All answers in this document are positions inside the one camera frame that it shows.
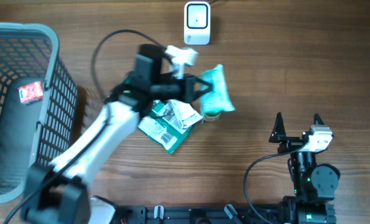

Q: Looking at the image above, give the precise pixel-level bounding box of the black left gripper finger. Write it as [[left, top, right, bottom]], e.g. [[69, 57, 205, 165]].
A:
[[197, 88, 213, 99], [197, 77, 213, 90]]

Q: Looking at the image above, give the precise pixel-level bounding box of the teal tissue pack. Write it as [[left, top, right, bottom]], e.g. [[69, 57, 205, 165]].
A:
[[200, 64, 235, 115]]

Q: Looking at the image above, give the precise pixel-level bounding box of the green lid jar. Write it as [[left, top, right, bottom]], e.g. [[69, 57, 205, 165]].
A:
[[203, 112, 221, 122]]

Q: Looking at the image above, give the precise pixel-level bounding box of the white small sachet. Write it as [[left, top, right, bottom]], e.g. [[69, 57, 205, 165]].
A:
[[169, 100, 203, 129]]

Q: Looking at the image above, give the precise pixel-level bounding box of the green 3M package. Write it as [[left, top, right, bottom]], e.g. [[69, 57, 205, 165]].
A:
[[138, 100, 196, 154]]

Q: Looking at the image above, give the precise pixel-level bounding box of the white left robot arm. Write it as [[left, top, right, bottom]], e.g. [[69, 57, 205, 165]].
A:
[[17, 44, 213, 223]]

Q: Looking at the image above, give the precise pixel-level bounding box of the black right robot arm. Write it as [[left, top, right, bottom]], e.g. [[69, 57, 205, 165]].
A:
[[269, 113, 341, 224]]

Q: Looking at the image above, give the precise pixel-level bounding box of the white barcode scanner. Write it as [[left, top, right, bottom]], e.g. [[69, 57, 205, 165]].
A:
[[183, 1, 211, 45]]

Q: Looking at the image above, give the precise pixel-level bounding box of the red small packet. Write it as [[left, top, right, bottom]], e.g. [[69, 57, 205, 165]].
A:
[[18, 81, 44, 105]]

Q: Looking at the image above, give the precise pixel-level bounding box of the grey plastic basket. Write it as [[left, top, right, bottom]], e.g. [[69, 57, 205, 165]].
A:
[[0, 22, 78, 203]]

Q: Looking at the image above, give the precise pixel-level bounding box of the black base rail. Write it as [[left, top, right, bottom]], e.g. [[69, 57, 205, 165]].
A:
[[110, 204, 294, 224]]

